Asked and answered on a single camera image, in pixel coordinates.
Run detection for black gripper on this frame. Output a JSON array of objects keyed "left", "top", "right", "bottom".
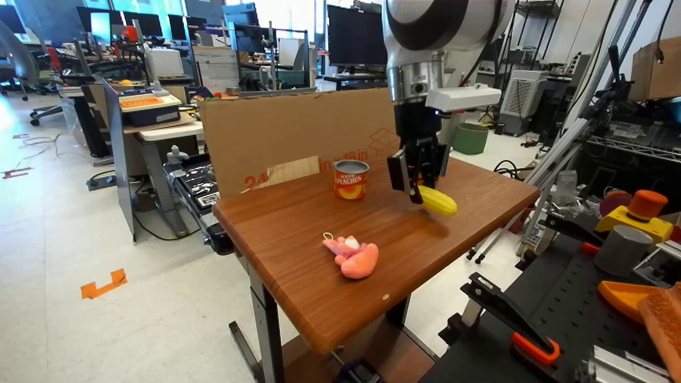
[{"left": 386, "top": 95, "right": 454, "bottom": 206}]

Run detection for yellow toy maize cob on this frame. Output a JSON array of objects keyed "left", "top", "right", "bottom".
[{"left": 415, "top": 182, "right": 463, "bottom": 220}]

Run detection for green bin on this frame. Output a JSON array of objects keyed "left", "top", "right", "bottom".
[{"left": 452, "top": 118, "right": 493, "bottom": 157}]

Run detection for orange labelled tin can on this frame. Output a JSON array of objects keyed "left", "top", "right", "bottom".
[{"left": 332, "top": 157, "right": 373, "bottom": 202}]

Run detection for pink plush toy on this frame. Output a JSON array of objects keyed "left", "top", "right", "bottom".
[{"left": 322, "top": 230, "right": 382, "bottom": 280}]

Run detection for brown wooden table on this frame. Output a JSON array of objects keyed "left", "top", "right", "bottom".
[{"left": 211, "top": 156, "right": 542, "bottom": 383}]

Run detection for cardboard panel with red print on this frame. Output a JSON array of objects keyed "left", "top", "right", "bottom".
[{"left": 200, "top": 87, "right": 400, "bottom": 202}]

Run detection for black computer monitor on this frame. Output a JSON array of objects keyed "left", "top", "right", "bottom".
[{"left": 326, "top": 4, "right": 389, "bottom": 70}]

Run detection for black perforated board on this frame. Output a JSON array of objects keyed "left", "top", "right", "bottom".
[{"left": 419, "top": 230, "right": 681, "bottom": 383}]

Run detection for black equipment rack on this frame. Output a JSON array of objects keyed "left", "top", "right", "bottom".
[{"left": 164, "top": 159, "right": 237, "bottom": 256}]

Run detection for grey cylinder block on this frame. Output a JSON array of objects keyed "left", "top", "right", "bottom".
[{"left": 593, "top": 224, "right": 655, "bottom": 279}]

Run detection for yellow box with orange button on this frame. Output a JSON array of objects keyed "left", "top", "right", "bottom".
[{"left": 595, "top": 187, "right": 678, "bottom": 244}]

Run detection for orange wedge block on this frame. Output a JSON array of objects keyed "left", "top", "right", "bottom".
[{"left": 596, "top": 279, "right": 667, "bottom": 325}]

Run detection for white desk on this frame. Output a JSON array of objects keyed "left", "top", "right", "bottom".
[{"left": 122, "top": 105, "right": 210, "bottom": 240}]

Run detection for brown cardboard box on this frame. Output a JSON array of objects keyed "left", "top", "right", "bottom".
[{"left": 628, "top": 36, "right": 681, "bottom": 105}]

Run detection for black case with orange lid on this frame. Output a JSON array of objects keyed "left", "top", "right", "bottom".
[{"left": 118, "top": 92, "right": 184, "bottom": 127}]

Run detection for aluminium extrusion bar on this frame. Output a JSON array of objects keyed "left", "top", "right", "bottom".
[{"left": 578, "top": 344, "right": 663, "bottom": 383}]

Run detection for grey desk partition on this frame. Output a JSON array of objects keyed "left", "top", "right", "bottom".
[{"left": 97, "top": 76, "right": 141, "bottom": 244}]

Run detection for grey office chair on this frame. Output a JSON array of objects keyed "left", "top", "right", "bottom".
[{"left": 0, "top": 20, "right": 64, "bottom": 127}]

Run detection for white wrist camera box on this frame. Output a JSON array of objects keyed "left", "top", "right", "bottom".
[{"left": 426, "top": 83, "right": 505, "bottom": 114}]

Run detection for black clamp with orange handle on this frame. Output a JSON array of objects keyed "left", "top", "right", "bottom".
[
  {"left": 529, "top": 211, "right": 605, "bottom": 261},
  {"left": 459, "top": 271, "right": 562, "bottom": 370}
]

